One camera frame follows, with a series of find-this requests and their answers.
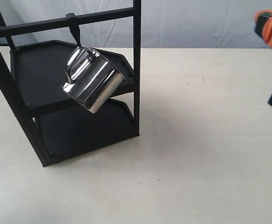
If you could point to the shiny steel mug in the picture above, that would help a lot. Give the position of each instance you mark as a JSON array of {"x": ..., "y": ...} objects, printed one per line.
[{"x": 90, "y": 78}]

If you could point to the black metal shelf rack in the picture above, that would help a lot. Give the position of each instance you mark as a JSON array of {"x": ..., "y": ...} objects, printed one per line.
[{"x": 31, "y": 77}]

